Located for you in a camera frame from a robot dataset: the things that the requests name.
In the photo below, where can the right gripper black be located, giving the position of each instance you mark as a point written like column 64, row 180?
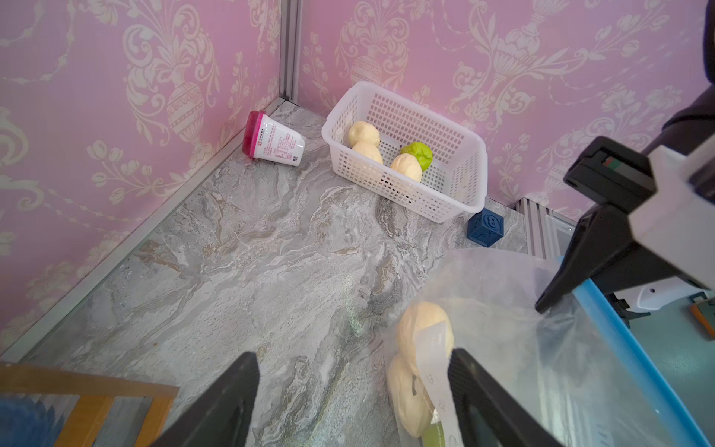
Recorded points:
column 653, row 219

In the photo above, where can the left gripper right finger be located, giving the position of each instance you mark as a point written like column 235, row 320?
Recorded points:
column 487, row 414

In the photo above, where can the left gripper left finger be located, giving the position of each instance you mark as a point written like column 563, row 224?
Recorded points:
column 221, row 416

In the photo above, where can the clear zip-top bag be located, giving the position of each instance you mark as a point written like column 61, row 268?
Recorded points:
column 577, row 369

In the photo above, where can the green pear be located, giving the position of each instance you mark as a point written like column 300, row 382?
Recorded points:
column 433, row 436
column 421, row 152

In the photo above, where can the beige pear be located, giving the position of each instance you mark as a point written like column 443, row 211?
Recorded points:
column 409, row 166
column 363, row 132
column 369, row 150

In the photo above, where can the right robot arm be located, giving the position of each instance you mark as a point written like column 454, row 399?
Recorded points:
column 692, row 112

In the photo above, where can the blue cube block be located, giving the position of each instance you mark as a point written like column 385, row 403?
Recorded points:
column 485, row 228

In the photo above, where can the wooden shelf rack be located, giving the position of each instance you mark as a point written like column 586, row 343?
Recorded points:
column 50, row 407

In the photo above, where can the white plastic basket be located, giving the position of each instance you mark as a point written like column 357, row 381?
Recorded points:
column 456, row 180

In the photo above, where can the pink lid yogurt cup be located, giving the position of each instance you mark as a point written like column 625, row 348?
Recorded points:
column 267, row 139

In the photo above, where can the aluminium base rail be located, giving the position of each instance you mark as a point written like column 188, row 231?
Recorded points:
column 548, row 233

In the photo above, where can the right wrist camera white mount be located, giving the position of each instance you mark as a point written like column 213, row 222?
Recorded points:
column 677, row 222

